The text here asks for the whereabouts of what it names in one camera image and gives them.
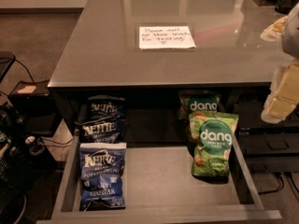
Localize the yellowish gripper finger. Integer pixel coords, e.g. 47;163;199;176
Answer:
261;63;299;123
260;16;287;42

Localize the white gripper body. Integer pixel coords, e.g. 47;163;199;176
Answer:
270;66;286;93

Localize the green dang chip bag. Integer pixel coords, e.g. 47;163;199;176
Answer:
178;90;221;119
189;111;238;178

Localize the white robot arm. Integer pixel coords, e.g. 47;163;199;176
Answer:
261;4;299;124

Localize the grey cabinet with glossy counter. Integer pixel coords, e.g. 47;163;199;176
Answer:
47;0;299;142

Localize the grey open top drawer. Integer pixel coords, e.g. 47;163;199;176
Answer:
36;110;281;224

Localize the rear dark kettle chip bag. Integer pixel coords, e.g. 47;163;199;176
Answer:
87;95;125;120

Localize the dark kettle chip bag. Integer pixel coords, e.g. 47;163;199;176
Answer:
87;95;125;120
77;118;123;144

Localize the middle dark kettle chip bag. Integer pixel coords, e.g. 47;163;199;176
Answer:
77;118;123;144

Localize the front blue kettle chip bag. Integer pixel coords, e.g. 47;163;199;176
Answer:
79;143;126;211

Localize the black cabinet at right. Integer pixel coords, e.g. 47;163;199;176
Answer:
225;87;299;195

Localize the white handwritten paper note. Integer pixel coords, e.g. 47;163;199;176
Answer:
138;26;196;49

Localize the black box with label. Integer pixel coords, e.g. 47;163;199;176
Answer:
8;80;62;137

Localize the black equipment at left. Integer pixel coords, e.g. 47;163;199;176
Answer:
0;50;57;224

